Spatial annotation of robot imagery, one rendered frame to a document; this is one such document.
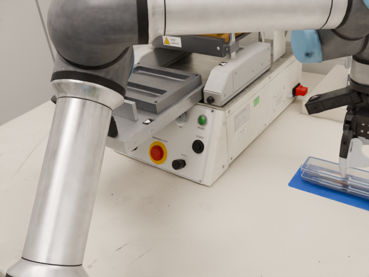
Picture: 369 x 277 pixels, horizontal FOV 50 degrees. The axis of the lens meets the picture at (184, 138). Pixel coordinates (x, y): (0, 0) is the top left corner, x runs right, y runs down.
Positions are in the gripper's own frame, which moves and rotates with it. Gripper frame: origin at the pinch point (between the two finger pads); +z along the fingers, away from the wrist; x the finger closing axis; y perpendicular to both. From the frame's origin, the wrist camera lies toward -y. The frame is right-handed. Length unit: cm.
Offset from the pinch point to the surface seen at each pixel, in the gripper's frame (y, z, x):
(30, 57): -191, 21, 51
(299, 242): -2.4, 7.6, -20.2
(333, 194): -1.0, 7.5, -3.3
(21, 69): -191, 25, 43
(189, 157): -34.0, 2.3, -11.8
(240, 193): -19.6, 7.7, -12.5
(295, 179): -10.5, 7.5, -1.9
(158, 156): -42.8, 3.9, -13.3
